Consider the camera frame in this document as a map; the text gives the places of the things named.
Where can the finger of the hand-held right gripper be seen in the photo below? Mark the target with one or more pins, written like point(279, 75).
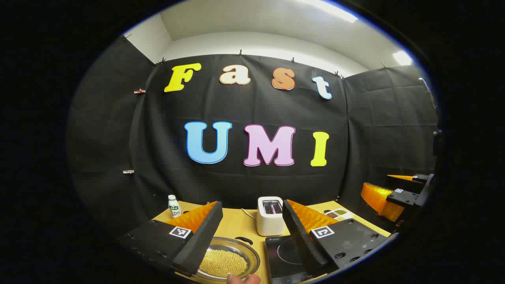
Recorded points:
point(376, 199)
point(410, 182)

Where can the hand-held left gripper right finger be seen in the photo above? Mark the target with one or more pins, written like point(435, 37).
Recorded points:
point(300, 240)

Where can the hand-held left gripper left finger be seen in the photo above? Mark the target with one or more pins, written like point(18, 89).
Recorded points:
point(201, 240)

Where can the black induction cooktop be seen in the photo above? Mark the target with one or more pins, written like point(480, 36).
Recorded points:
point(282, 256)

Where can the pile of yellow soybeans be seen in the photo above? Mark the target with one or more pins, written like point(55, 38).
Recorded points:
point(225, 262)

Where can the white toaster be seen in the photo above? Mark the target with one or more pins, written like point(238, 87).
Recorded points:
point(270, 223)

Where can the white divided dish of grains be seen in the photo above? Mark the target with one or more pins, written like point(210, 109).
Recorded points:
point(339, 214)

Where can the white drink bottle green label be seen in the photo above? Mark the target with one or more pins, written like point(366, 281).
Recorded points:
point(174, 208)

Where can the ceiling light panel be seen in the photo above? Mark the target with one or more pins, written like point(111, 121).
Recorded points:
point(331, 10)
point(402, 58)

